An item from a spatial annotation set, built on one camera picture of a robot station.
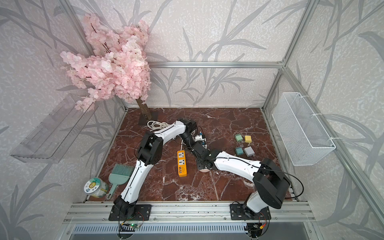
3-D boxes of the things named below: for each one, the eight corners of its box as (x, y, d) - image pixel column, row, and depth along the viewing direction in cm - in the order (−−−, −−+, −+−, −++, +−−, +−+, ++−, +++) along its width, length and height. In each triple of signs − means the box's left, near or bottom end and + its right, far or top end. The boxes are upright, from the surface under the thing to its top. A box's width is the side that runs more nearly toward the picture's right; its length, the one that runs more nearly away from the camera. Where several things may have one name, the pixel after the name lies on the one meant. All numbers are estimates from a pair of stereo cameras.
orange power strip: (179, 177, 87) (178, 175, 85) (177, 153, 97) (177, 150, 95) (187, 176, 88) (187, 174, 85) (185, 152, 98) (185, 149, 95)
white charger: (247, 157, 95) (248, 156, 93) (243, 149, 99) (244, 147, 97) (254, 156, 96) (255, 154, 94) (250, 148, 100) (251, 146, 98)
